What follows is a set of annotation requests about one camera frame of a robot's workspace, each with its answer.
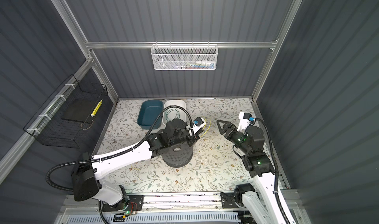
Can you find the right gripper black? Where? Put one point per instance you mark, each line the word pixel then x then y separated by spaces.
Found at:
pixel 228 126

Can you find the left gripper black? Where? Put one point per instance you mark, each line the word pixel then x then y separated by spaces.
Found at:
pixel 196 136

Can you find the grey perforated cable spool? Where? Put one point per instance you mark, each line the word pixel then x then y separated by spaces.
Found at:
pixel 178 156

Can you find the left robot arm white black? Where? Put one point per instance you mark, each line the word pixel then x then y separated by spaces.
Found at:
pixel 173 143

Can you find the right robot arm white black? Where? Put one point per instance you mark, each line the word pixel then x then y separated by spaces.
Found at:
pixel 262 196

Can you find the white plastic bin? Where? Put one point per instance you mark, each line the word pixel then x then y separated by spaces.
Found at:
pixel 174 112

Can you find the teal plastic bin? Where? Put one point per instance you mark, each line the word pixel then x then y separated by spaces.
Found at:
pixel 148 113

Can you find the items inside white basket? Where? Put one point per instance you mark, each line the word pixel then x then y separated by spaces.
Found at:
pixel 207 65

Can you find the yellow marker pen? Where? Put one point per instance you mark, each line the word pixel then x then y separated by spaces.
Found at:
pixel 97 107

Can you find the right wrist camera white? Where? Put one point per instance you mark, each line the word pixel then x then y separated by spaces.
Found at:
pixel 245 120

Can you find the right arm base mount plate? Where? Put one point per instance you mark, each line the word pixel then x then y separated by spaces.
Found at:
pixel 230 201

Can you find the white mesh wall basket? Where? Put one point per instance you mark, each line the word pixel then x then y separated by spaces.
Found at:
pixel 165 55

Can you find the white slotted cable duct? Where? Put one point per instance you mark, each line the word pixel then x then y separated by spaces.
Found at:
pixel 178 218

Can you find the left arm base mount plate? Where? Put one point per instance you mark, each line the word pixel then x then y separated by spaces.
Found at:
pixel 133 204

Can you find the black wire wall basket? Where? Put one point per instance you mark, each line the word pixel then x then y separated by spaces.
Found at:
pixel 67 122

